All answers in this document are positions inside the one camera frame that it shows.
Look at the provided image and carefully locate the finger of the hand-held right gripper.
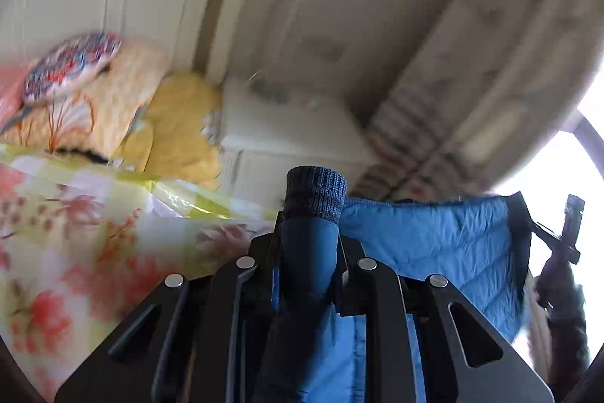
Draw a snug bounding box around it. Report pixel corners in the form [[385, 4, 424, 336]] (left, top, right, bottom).
[[531, 194, 586, 264]]

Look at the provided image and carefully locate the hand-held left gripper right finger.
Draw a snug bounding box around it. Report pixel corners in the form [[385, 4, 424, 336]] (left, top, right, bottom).
[[333, 238, 555, 403]]

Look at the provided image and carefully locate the floral quilt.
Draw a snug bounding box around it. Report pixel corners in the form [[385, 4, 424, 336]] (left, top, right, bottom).
[[0, 143, 279, 401]]

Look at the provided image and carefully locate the white nightstand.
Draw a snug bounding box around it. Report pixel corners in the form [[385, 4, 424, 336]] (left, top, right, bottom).
[[219, 77, 378, 215]]

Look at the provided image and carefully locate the dark-framed window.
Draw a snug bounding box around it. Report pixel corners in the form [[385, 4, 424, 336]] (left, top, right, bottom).
[[491, 73, 604, 243]]

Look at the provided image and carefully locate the blue quilted jacket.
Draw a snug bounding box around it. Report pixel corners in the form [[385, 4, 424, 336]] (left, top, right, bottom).
[[255, 165, 536, 403]]

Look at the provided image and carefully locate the pink floral pillow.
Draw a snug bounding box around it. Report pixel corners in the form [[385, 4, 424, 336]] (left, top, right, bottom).
[[0, 63, 30, 126]]

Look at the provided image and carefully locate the purple patterned round cushion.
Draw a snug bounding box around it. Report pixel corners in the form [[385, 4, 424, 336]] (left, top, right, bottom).
[[21, 32, 123, 104]]

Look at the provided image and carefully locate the pale orange-print pillow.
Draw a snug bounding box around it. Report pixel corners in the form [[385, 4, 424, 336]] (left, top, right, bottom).
[[0, 42, 173, 163]]

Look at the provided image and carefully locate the printed curtain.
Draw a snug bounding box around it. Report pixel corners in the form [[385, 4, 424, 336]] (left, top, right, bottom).
[[351, 0, 604, 201]]

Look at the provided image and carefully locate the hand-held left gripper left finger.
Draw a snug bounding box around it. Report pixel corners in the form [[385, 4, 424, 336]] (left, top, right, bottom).
[[54, 233, 284, 403]]

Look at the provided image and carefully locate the yellow pillow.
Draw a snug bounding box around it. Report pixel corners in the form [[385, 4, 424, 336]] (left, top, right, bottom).
[[116, 73, 225, 189]]

